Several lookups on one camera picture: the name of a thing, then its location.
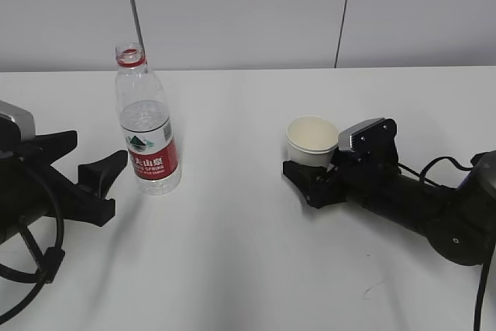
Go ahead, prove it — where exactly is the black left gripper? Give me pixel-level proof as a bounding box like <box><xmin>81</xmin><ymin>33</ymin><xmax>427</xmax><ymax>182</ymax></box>
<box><xmin>1</xmin><ymin>130</ymin><xmax>128</xmax><ymax>238</ymax></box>

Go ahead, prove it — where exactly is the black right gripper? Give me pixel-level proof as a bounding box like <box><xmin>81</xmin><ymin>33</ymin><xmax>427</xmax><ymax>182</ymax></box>
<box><xmin>282</xmin><ymin>152</ymin><xmax>401</xmax><ymax>211</ymax></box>

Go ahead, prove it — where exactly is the white paper cup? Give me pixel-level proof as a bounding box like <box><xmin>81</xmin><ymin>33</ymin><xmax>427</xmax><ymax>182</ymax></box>
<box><xmin>285</xmin><ymin>116</ymin><xmax>339</xmax><ymax>167</ymax></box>

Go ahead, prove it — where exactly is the Nongfu Spring water bottle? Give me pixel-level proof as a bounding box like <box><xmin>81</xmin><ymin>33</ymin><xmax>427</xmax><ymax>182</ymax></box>
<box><xmin>115</xmin><ymin>43</ymin><xmax>181</xmax><ymax>195</ymax></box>

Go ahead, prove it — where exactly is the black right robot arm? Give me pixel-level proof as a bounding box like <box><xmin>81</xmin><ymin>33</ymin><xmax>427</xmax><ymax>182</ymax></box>
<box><xmin>283</xmin><ymin>152</ymin><xmax>495</xmax><ymax>266</ymax></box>

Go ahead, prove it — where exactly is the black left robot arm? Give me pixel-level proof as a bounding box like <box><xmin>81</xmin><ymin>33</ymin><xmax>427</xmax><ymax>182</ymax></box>
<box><xmin>1</xmin><ymin>130</ymin><xmax>128</xmax><ymax>243</ymax></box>

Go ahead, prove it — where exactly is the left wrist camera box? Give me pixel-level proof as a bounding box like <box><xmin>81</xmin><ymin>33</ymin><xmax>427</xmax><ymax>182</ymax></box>
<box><xmin>0</xmin><ymin>101</ymin><xmax>36</xmax><ymax>152</ymax></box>

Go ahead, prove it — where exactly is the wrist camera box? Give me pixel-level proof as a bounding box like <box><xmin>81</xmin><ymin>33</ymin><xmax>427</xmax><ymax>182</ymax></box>
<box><xmin>0</xmin><ymin>101</ymin><xmax>36</xmax><ymax>152</ymax></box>
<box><xmin>338</xmin><ymin>118</ymin><xmax>398</xmax><ymax>164</ymax></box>

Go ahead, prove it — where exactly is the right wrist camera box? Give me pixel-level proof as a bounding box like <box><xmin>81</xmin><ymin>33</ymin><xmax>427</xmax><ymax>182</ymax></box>
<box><xmin>338</xmin><ymin>118</ymin><xmax>398</xmax><ymax>164</ymax></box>

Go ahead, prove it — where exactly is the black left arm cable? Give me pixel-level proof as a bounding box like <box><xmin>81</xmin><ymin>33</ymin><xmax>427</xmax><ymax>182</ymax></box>
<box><xmin>0</xmin><ymin>160</ymin><xmax>66</xmax><ymax>326</ymax></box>

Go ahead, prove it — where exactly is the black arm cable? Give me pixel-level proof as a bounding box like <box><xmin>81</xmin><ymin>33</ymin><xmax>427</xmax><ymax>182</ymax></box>
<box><xmin>0</xmin><ymin>160</ymin><xmax>66</xmax><ymax>326</ymax></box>
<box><xmin>397</xmin><ymin>156</ymin><xmax>472</xmax><ymax>188</ymax></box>

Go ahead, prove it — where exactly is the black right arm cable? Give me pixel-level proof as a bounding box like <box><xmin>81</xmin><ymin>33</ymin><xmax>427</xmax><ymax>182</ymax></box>
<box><xmin>397</xmin><ymin>156</ymin><xmax>472</xmax><ymax>188</ymax></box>

